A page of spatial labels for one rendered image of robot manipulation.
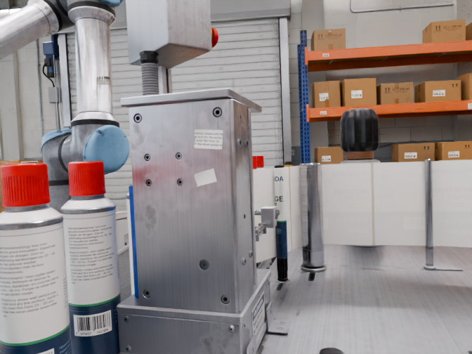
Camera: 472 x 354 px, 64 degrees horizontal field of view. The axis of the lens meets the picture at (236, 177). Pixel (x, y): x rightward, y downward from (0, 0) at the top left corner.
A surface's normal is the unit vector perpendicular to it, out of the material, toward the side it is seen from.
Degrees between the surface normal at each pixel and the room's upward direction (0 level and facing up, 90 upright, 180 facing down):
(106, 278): 90
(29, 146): 90
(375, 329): 0
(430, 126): 90
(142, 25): 90
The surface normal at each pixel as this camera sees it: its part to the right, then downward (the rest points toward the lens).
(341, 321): -0.04, -1.00
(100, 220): 0.74, 0.00
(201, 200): -0.28, 0.06
